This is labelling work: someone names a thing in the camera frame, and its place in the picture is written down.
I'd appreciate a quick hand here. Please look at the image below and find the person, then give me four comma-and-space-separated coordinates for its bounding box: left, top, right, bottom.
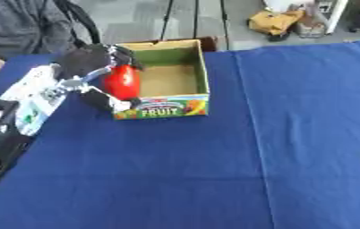
0, 0, 79, 86

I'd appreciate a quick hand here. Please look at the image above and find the black tripod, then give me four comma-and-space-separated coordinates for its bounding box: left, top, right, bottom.
158, 0, 234, 51

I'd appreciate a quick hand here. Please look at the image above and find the red toy fruit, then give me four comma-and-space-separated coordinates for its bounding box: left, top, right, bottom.
101, 64, 142, 101

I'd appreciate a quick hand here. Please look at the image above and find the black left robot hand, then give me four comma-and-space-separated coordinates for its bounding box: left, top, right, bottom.
53, 43, 144, 114

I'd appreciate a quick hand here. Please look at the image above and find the cardboard box with green inside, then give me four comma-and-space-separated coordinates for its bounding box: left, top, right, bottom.
109, 38, 211, 121

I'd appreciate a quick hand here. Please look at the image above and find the tan bag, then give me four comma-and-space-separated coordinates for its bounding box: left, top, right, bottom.
247, 9, 305, 42

